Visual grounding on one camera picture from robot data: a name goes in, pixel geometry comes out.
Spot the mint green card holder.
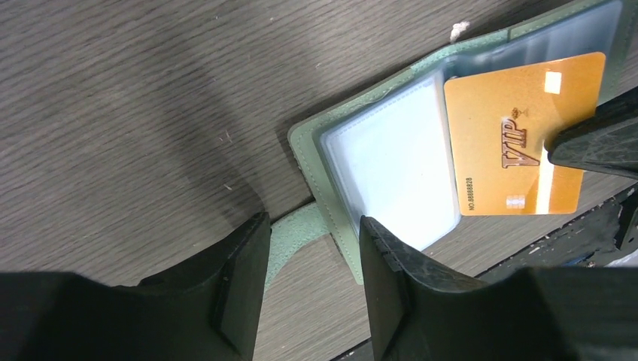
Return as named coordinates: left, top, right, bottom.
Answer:
left=266, top=1, right=637, bottom=284

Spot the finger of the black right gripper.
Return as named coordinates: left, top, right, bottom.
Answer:
left=546, top=87, right=637, bottom=180

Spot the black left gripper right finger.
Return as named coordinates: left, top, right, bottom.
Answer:
left=360, top=217, right=637, bottom=360

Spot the gold credit card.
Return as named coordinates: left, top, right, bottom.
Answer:
left=444, top=52, right=606, bottom=216

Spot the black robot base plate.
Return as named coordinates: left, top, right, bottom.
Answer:
left=478, top=184, right=637, bottom=282

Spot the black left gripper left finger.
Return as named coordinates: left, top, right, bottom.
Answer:
left=1, top=212, right=271, bottom=360

